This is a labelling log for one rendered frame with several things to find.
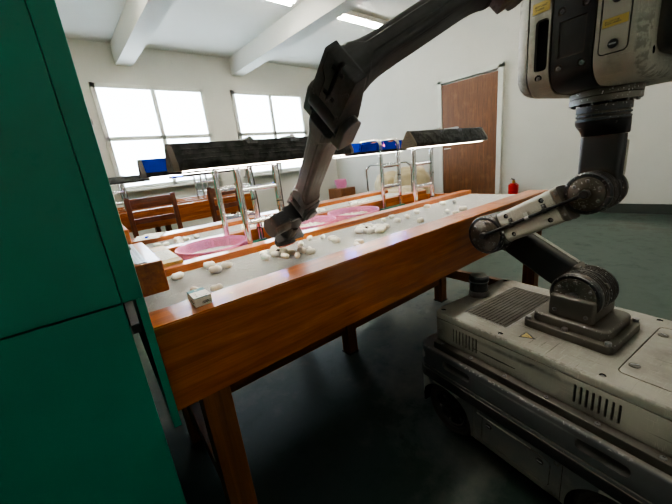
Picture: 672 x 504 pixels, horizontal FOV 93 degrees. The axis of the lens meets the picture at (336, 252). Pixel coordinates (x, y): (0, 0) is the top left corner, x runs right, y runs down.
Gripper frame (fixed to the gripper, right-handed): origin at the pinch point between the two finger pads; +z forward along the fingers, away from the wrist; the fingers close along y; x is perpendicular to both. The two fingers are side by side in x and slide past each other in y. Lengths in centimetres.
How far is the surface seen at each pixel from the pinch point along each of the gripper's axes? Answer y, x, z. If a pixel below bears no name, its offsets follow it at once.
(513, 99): -471, -145, 41
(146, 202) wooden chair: 4, -166, 174
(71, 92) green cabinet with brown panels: 47, -4, -55
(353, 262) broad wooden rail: -2.9, 23.7, -26.2
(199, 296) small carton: 35.9, 18.6, -25.4
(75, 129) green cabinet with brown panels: 48, 0, -52
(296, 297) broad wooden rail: 15.8, 26.1, -23.7
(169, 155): 28.9, -21.5, -24.7
